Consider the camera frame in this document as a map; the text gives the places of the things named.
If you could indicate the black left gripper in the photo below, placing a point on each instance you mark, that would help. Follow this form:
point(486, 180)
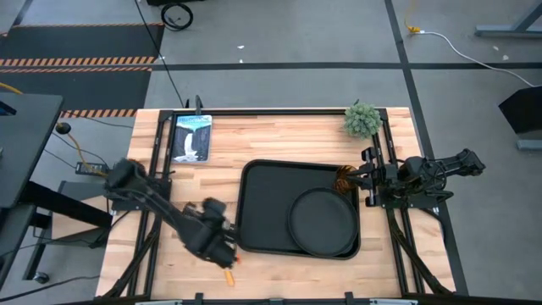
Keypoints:
point(207, 237)

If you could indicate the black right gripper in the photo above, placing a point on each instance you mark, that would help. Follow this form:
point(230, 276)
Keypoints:
point(387, 178)

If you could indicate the amber ribbed glass cup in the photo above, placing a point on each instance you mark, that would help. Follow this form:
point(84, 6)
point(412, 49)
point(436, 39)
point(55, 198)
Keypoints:
point(342, 185)

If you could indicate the orange plastic utensil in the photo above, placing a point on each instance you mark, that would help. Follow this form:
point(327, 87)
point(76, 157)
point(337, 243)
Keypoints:
point(229, 278)

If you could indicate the black round plate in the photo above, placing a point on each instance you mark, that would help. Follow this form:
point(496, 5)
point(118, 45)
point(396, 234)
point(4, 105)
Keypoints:
point(322, 222)

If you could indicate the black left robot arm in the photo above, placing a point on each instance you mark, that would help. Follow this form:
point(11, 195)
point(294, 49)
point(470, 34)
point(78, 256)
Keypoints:
point(144, 190)

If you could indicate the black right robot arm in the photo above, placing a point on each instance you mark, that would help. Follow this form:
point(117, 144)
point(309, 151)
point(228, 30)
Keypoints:
point(423, 171)

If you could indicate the black rectangular tray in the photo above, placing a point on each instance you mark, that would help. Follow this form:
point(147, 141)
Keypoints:
point(262, 203)

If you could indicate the green potted plant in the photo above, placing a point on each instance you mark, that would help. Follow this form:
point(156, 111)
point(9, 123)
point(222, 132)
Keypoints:
point(362, 120)

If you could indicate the waterfall cover book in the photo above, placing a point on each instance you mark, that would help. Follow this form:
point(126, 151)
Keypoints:
point(191, 137)

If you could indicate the black power strip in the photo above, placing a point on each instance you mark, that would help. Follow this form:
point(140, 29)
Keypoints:
point(90, 168)

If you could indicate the black angular furniture piece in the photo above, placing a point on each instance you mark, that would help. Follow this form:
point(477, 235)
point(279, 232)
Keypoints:
point(523, 110)

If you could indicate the black caster wheel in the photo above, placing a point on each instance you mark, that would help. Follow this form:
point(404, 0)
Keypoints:
point(41, 277)

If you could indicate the grey metal table leg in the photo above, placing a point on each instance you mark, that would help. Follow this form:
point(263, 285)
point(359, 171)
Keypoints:
point(514, 27)

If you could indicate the black desk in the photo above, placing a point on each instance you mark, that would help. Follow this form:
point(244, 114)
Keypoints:
point(21, 140)

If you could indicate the black hazard striped floor mat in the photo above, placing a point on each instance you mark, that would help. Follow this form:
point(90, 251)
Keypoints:
point(76, 44)

